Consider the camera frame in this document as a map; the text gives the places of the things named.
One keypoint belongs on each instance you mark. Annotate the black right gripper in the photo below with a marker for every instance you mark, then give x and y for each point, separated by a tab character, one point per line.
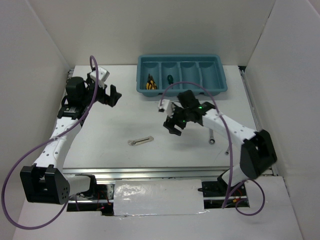
169	124

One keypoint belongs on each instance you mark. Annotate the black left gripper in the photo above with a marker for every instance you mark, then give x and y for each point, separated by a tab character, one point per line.
110	100

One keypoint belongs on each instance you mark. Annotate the yellow black long-nose pliers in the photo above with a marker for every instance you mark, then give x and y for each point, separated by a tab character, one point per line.
151	84

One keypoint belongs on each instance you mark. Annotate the large silver ratchet wrench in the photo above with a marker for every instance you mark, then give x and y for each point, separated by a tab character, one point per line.
211	137

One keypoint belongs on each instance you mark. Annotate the green stubby screwdriver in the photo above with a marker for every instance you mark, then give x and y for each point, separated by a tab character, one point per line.
170	79

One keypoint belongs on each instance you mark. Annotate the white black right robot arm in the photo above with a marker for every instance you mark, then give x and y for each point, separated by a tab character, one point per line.
257	152

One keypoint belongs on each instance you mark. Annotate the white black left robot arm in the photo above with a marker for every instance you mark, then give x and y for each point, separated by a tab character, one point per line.
43	181

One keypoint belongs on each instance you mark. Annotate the teal four-compartment tray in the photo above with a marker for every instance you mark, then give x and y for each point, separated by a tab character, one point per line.
200	73

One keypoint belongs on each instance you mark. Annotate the silver foil cover sheet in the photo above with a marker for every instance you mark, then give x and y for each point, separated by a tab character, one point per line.
157	197

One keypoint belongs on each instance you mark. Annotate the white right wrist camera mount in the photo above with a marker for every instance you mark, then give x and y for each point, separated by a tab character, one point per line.
166	106

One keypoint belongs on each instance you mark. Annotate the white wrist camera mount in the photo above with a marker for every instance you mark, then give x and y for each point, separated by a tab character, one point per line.
166	106
100	75

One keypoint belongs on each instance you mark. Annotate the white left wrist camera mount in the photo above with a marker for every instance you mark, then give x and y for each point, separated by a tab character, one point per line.
100	75

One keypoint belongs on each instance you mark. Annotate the aluminium table frame rail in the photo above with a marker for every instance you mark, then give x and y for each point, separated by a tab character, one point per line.
102	148

